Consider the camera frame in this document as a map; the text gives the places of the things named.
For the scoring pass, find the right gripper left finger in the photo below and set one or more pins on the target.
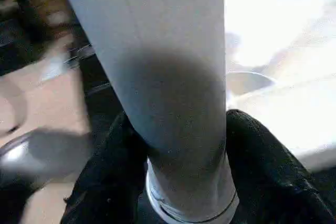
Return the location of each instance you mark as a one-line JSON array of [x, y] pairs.
[[105, 182]]

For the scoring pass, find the white plastic table leg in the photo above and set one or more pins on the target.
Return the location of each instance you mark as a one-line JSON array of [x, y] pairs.
[[162, 64]]

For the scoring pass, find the white plastic upturned table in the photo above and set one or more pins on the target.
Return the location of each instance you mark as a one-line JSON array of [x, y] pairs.
[[99, 90]]

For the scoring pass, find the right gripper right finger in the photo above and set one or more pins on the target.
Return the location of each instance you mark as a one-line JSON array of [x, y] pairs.
[[275, 182]]

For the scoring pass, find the white plastic table top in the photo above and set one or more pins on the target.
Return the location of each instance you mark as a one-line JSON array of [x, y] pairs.
[[288, 64]]

